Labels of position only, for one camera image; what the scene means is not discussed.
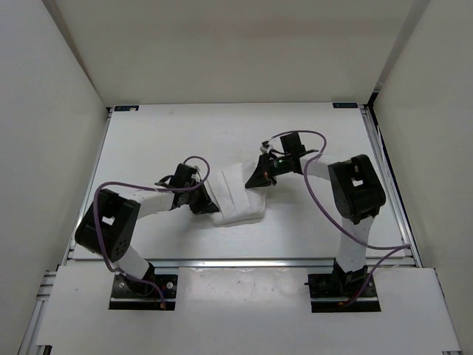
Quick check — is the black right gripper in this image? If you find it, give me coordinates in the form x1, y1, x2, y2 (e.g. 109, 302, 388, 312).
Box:
245, 152, 291, 188

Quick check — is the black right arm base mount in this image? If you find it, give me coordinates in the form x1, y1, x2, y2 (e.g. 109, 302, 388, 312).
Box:
305, 274, 381, 314

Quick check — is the blue label sticker left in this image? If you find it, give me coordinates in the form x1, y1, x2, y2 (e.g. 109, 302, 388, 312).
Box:
114, 105, 140, 112

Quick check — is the white front cover board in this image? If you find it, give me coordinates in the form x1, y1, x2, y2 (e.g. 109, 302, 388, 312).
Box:
37, 266, 460, 354

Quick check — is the aluminium right frame rail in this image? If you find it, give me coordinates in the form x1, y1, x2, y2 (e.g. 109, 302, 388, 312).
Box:
360, 105, 423, 268

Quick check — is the aluminium table edge rail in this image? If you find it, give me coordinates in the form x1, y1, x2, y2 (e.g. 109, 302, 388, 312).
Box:
151, 258, 333, 268

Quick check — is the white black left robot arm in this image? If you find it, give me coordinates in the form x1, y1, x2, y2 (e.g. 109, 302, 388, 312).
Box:
75, 177, 219, 296

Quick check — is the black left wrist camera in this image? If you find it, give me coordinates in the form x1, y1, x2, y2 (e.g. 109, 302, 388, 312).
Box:
155, 163, 200, 192

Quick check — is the blue label sticker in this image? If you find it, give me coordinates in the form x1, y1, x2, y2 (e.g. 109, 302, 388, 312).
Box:
333, 102, 358, 109
114, 105, 140, 112

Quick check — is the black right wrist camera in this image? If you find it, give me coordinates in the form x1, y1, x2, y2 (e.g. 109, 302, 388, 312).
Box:
260, 132, 318, 158

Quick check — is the white fabric skirt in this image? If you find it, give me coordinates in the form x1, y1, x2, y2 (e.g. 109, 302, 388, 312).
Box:
205, 160, 266, 226

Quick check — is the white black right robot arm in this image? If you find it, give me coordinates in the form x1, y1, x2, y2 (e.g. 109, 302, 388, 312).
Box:
245, 150, 386, 296

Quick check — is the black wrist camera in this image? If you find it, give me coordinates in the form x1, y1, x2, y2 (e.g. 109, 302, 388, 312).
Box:
260, 132, 318, 158
155, 163, 200, 192

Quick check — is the blue label sticker right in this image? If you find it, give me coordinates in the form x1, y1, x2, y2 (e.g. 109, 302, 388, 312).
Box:
333, 102, 358, 109

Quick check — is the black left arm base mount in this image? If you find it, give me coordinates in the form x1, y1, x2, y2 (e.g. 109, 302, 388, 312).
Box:
109, 274, 178, 311

